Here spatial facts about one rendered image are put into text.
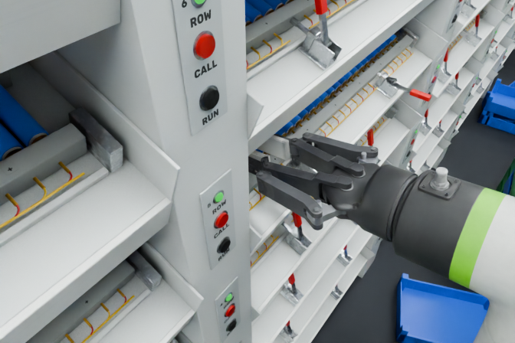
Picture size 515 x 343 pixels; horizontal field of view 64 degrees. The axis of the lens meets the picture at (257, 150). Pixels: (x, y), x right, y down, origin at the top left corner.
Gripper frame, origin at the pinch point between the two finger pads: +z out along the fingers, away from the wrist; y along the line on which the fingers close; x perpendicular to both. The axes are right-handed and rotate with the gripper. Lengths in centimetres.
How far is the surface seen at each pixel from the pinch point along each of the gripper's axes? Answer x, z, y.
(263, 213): 7.7, -2.3, 3.1
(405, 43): 3.4, 1.0, -46.6
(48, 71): -18.6, 4.2, 18.6
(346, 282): 82, 11, -40
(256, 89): -11.5, -4.4, 3.1
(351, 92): 3.6, 0.4, -24.5
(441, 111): 45, 6, -91
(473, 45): 26, 2, -103
